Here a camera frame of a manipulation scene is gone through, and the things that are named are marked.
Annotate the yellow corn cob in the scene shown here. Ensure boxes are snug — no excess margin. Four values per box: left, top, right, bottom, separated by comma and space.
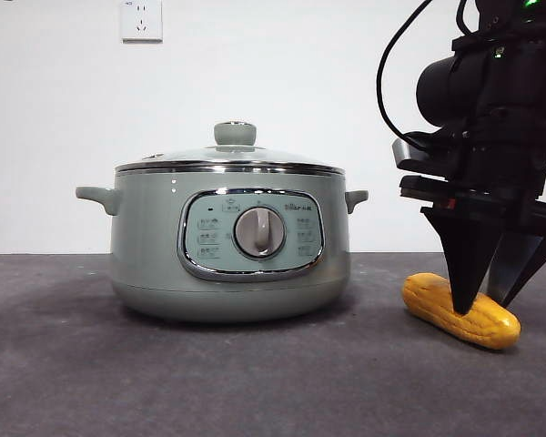
400, 272, 522, 351

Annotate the pale green electric pot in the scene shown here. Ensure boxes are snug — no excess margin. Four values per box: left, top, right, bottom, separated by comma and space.
76, 164, 369, 325

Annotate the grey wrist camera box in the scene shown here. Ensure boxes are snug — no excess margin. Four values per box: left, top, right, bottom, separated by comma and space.
390, 137, 468, 174

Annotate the black cable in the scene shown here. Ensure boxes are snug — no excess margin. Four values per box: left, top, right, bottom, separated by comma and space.
375, 0, 443, 149
456, 0, 480, 36

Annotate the glass lid with green knob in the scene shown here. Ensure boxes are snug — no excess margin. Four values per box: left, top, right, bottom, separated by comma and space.
116, 120, 347, 177

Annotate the white wall socket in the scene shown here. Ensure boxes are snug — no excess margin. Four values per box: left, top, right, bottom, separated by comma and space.
120, 0, 164, 45

